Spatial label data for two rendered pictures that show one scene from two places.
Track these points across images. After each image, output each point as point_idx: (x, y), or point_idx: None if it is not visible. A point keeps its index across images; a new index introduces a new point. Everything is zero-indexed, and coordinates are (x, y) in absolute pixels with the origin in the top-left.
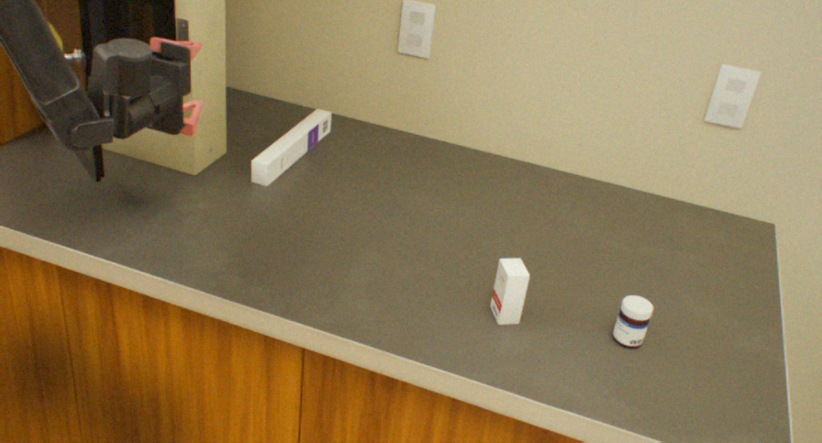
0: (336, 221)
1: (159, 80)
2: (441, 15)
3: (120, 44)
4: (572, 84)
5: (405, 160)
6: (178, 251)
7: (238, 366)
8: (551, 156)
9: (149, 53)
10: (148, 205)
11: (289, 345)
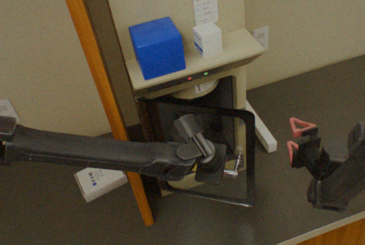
0: (322, 146)
1: (314, 149)
2: (271, 28)
3: (331, 150)
4: (329, 28)
5: (290, 98)
6: (309, 207)
7: (348, 230)
8: (323, 60)
9: (343, 145)
10: (261, 197)
11: None
